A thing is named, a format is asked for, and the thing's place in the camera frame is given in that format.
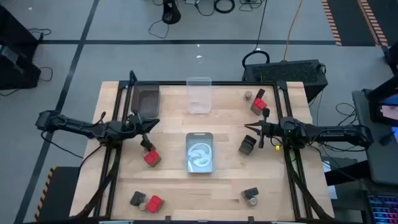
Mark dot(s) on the white plastic bin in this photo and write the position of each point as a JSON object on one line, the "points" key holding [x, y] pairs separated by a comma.
{"points": [[199, 152]]}

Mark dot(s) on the black equipment case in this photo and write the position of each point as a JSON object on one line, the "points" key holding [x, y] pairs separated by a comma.
{"points": [[18, 71], [15, 31]]}

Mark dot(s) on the black equipment stand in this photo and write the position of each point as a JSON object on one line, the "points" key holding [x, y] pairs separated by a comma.
{"points": [[393, 59]]}

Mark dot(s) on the black computer monitor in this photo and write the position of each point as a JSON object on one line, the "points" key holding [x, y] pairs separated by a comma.
{"points": [[388, 109]]}

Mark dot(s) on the backlit rainbow keyboard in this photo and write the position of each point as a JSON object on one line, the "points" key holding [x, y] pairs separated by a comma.
{"points": [[384, 208]]}

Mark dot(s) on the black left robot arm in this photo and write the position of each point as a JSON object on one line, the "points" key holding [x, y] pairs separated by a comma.
{"points": [[77, 126]]}

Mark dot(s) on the black stand base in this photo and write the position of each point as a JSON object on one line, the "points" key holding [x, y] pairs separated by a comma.
{"points": [[171, 14]]}

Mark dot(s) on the small black desk gadget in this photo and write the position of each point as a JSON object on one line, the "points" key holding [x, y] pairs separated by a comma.
{"points": [[387, 139]]}

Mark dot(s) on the grey desk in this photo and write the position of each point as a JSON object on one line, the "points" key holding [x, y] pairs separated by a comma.
{"points": [[376, 155]]}

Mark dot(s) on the clear plastic bin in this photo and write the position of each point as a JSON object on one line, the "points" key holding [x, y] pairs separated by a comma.
{"points": [[199, 96]]}

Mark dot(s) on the red-lid spice tin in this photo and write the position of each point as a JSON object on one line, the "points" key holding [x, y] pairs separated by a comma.
{"points": [[154, 203], [259, 104], [151, 157]]}

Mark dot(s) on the black perforated computer case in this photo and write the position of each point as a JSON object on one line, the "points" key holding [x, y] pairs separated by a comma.
{"points": [[286, 74]]}

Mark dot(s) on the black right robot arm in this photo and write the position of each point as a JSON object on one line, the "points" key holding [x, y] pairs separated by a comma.
{"points": [[326, 133]]}

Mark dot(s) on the black aluminium table frame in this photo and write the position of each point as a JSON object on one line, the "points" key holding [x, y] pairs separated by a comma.
{"points": [[233, 83]]}

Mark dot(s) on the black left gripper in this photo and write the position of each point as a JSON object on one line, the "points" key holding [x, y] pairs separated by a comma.
{"points": [[135, 127]]}

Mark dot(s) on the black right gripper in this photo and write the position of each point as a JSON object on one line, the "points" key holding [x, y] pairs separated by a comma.
{"points": [[270, 130]]}

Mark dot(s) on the black hazard-striped mat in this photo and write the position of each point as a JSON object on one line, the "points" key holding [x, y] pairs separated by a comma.
{"points": [[59, 196], [351, 21]]}

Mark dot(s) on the dark grey plastic bin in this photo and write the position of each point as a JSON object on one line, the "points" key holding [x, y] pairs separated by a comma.
{"points": [[146, 102]]}

